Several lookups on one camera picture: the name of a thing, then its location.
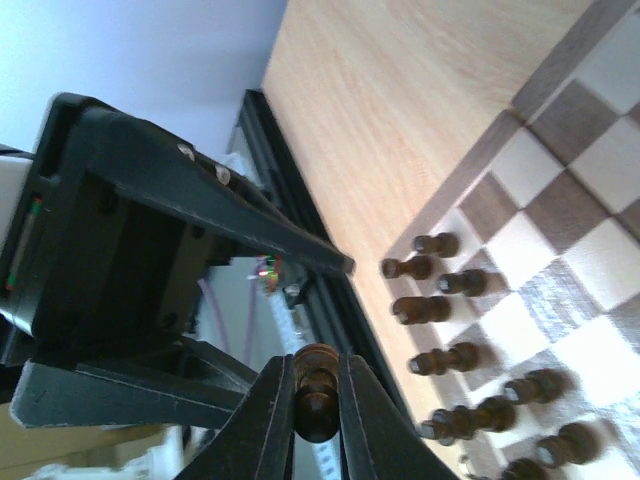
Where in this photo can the dark queen chess piece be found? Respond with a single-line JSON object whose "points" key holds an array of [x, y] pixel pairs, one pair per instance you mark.
{"points": [[495, 414]]}

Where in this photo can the dark pawn on board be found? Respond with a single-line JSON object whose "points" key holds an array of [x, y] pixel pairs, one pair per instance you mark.
{"points": [[417, 267]]}

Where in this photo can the dark bishop chess piece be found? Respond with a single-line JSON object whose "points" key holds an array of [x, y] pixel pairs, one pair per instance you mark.
{"points": [[413, 310]]}

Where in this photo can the dark king chess piece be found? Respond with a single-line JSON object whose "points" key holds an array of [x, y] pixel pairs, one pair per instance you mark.
{"points": [[538, 386]]}

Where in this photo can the black aluminium frame rail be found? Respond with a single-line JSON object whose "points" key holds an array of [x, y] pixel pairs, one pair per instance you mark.
{"points": [[328, 298]]}

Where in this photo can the wooden chess board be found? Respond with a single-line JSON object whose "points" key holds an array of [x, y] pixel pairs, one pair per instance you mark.
{"points": [[546, 204]]}

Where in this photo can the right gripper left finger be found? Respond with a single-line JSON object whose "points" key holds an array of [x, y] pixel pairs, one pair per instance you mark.
{"points": [[257, 442]]}

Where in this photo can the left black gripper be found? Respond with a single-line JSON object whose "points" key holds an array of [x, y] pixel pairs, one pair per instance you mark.
{"points": [[113, 229]]}

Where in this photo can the dark rook chess piece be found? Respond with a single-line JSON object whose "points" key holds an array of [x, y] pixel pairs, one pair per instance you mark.
{"points": [[443, 245]]}

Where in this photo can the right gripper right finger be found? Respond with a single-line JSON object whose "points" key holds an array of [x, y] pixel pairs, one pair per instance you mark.
{"points": [[376, 441]]}

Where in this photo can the dark pawn piece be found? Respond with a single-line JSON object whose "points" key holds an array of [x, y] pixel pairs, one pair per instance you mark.
{"points": [[462, 357], [471, 283], [316, 404]]}

